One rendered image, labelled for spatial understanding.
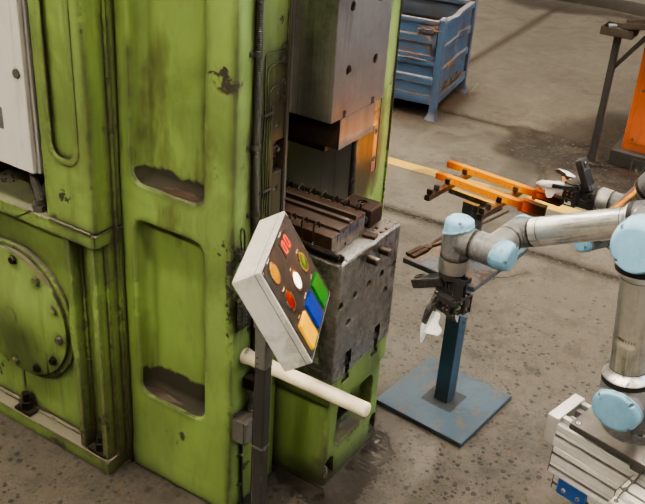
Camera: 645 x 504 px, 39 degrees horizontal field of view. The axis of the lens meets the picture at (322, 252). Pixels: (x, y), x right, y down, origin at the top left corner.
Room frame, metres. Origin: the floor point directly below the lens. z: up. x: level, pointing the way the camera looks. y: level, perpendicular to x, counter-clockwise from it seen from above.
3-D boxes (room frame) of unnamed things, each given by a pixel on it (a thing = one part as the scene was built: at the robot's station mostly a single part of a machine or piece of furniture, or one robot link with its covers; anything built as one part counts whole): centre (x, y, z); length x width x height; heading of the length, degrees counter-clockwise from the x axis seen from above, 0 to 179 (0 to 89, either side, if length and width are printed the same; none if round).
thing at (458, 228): (2.07, -0.34, 1.23); 0.09 x 0.08 x 0.11; 54
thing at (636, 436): (1.88, -0.82, 0.87); 0.15 x 0.15 x 0.10
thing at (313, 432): (2.74, 0.08, 0.23); 0.55 x 0.37 x 0.47; 59
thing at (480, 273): (2.99, -0.53, 0.68); 0.40 x 0.30 x 0.02; 143
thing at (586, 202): (2.89, -0.87, 1.00); 0.12 x 0.08 x 0.09; 54
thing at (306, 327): (1.94, 0.03, 1.01); 0.07 x 0.05 x 0.07; 174
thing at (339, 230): (2.68, 0.10, 0.96); 0.42 x 0.20 x 0.09; 59
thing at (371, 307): (2.74, 0.08, 0.69); 0.56 x 0.38 x 0.45; 59
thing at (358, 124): (2.68, 0.10, 1.32); 0.42 x 0.20 x 0.10; 59
